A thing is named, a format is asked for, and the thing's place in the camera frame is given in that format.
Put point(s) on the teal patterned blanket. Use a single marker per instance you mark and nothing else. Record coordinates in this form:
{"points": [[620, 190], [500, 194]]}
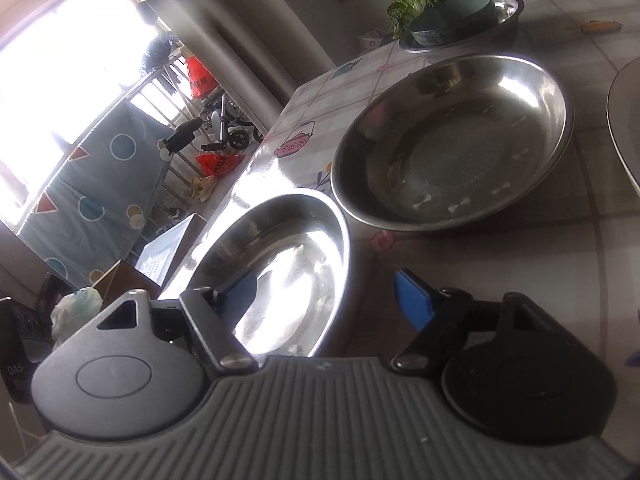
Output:
{"points": [[90, 185]]}

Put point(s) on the white crumpled bag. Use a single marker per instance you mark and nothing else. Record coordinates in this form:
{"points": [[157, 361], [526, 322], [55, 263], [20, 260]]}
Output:
{"points": [[75, 315]]}

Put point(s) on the brown cardboard box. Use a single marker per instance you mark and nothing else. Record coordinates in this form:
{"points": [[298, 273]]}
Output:
{"points": [[122, 280]]}

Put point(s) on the white ceramic plate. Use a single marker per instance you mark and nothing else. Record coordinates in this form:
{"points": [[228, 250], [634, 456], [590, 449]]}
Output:
{"points": [[627, 125]]}

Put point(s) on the beige curtain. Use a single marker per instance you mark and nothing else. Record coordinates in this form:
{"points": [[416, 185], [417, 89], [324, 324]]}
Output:
{"points": [[235, 35]]}

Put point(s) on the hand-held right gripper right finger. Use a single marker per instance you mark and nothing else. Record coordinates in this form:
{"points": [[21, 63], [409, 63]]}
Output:
{"points": [[412, 302]]}

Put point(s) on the stainless steel bowl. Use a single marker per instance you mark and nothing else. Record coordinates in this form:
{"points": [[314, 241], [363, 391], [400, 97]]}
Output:
{"points": [[506, 10], [280, 260]]}

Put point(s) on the shallow stainless steel plate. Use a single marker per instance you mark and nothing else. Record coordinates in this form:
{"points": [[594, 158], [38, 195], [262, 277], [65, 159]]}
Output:
{"points": [[450, 150]]}

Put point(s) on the red plastic bag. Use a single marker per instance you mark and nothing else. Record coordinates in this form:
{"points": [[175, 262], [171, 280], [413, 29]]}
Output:
{"points": [[217, 162]]}

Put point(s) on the orange plastic bag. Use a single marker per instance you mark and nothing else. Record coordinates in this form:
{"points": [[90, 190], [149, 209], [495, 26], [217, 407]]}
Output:
{"points": [[200, 77]]}

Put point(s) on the napa cabbage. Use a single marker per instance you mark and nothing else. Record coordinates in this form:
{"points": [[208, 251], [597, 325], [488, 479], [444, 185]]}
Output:
{"points": [[410, 5]]}

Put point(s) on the white box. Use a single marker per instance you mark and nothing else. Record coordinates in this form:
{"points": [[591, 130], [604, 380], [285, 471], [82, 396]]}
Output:
{"points": [[165, 252]]}

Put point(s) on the blue checked cloth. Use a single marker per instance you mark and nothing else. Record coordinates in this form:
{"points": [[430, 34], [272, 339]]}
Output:
{"points": [[157, 50]]}

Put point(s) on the beige crumpled cloth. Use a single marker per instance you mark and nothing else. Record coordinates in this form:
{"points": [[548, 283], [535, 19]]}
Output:
{"points": [[202, 187]]}

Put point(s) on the teal ceramic bowl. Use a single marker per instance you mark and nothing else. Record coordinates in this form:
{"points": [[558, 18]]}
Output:
{"points": [[450, 17]]}

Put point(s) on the white plastic bag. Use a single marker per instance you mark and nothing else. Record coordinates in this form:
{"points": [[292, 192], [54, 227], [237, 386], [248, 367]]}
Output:
{"points": [[372, 40]]}

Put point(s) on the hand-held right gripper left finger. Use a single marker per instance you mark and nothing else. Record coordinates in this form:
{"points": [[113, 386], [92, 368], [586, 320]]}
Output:
{"points": [[240, 297]]}

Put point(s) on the stroller with red bag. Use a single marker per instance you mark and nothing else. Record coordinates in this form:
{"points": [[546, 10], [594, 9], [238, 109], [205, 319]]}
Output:
{"points": [[235, 135]]}

